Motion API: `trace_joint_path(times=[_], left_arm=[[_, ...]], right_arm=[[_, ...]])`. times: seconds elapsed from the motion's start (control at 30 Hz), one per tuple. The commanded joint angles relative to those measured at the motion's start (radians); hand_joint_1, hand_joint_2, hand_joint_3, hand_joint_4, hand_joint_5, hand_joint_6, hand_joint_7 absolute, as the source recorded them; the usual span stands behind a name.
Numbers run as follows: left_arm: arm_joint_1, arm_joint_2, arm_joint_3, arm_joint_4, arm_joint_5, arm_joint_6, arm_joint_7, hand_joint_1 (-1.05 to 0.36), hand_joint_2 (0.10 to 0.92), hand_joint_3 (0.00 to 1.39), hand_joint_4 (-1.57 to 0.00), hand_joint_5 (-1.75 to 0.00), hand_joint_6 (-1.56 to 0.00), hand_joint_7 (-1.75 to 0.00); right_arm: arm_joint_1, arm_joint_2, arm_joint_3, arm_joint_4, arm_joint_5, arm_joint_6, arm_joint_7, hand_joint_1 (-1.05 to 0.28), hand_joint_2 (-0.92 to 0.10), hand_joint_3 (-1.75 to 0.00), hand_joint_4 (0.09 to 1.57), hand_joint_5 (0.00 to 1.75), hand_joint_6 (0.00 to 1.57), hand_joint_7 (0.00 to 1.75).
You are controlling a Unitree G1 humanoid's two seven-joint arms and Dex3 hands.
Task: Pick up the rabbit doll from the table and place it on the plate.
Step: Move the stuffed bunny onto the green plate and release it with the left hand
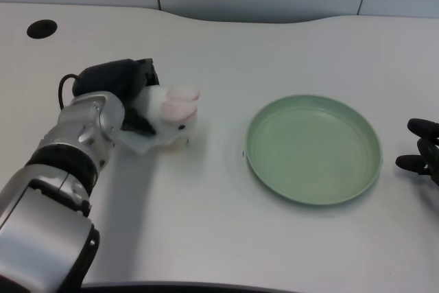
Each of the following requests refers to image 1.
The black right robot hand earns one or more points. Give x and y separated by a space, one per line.
423 149

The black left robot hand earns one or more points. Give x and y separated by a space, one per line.
116 83

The white rabbit plush doll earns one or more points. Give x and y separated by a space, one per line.
169 114

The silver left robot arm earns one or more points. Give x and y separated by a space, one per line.
55 186

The green round plate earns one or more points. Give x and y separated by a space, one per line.
312 149

